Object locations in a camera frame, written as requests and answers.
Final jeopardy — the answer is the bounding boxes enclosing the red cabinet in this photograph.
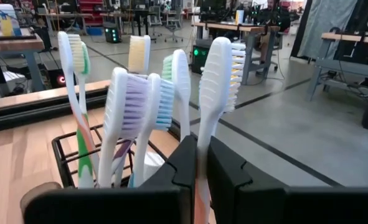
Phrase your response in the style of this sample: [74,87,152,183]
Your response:
[77,0,105,27]

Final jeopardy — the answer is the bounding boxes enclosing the purple white toothbrush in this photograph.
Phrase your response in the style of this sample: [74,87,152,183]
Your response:
[97,66,151,189]
[112,139,134,189]

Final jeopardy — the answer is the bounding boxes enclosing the computer tower red ring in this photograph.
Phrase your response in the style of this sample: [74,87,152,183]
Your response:
[43,62,78,90]

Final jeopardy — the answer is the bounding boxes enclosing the wooden workbench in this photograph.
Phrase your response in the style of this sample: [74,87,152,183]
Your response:
[191,21,281,85]

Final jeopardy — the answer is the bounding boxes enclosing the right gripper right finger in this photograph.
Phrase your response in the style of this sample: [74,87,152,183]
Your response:
[207,136,368,224]

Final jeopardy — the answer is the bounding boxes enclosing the blue white toothbrush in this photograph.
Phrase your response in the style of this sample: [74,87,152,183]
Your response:
[130,72,176,189]

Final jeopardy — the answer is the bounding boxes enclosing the black table frame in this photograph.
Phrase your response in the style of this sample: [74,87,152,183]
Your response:
[0,88,113,134]

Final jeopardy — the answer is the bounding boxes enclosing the gray metal bench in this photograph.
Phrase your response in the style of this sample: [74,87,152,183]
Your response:
[308,30,368,102]

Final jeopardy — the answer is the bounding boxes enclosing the clear plastic cup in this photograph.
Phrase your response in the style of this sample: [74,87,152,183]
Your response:
[19,182,63,215]

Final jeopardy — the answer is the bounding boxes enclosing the black wire caddy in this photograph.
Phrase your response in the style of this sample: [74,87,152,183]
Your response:
[51,123,184,189]

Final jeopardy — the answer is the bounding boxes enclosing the orange white toothbrush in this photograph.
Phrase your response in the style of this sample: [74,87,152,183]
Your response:
[57,30,101,189]
[127,34,152,75]
[193,36,247,224]

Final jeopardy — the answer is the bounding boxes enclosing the blue yellow box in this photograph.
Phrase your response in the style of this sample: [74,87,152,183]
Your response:
[0,3,22,37]

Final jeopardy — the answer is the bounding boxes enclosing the green white toothbrush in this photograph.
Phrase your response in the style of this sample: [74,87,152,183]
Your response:
[76,41,95,189]
[161,49,192,142]

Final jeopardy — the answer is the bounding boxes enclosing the black computer tower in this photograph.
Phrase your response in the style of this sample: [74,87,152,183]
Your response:
[103,21,123,44]
[191,39,215,75]

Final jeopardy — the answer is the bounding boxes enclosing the gray office chair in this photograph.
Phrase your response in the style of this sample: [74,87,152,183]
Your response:
[164,6,185,44]
[148,5,163,28]

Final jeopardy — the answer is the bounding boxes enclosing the wooden desk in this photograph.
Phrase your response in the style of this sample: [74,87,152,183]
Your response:
[0,30,46,97]

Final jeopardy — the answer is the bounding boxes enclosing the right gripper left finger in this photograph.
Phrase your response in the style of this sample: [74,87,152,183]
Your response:
[23,136,198,224]

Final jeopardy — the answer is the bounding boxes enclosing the gray fabric curtain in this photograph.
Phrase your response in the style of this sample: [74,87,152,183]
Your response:
[291,0,359,60]

